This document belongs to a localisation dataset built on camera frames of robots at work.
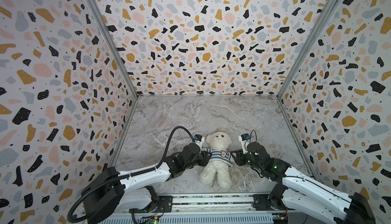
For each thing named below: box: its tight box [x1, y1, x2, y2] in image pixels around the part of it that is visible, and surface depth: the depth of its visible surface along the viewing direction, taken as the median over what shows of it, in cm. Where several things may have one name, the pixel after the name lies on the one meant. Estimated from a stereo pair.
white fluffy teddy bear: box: [200, 131, 233, 189], surface depth 81 cm
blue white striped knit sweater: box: [205, 148, 233, 167], surface depth 83 cm
